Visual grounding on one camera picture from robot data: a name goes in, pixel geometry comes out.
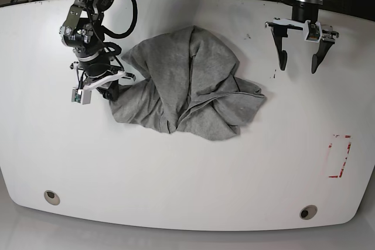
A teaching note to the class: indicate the left table grommet hole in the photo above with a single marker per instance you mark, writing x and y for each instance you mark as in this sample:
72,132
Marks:
52,198

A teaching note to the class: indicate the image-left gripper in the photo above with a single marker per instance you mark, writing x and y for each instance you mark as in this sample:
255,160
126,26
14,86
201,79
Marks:
101,76

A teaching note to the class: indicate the table grommet hole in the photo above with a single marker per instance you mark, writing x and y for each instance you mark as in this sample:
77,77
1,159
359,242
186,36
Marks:
52,198
308,212

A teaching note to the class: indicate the red tape rectangle marking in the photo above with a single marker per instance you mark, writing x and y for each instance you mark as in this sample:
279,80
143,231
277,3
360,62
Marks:
338,153

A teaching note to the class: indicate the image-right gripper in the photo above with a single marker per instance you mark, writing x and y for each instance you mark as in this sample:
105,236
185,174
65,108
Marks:
279,29

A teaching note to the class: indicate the right table grommet hole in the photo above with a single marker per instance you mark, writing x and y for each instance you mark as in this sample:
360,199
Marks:
308,212

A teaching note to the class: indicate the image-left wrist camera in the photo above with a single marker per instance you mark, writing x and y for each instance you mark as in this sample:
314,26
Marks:
81,96

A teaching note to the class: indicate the grey t-shirt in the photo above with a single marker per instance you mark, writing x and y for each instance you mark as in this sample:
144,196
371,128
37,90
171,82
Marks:
189,85

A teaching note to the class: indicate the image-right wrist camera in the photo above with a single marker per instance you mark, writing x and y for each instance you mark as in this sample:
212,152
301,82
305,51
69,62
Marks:
312,31

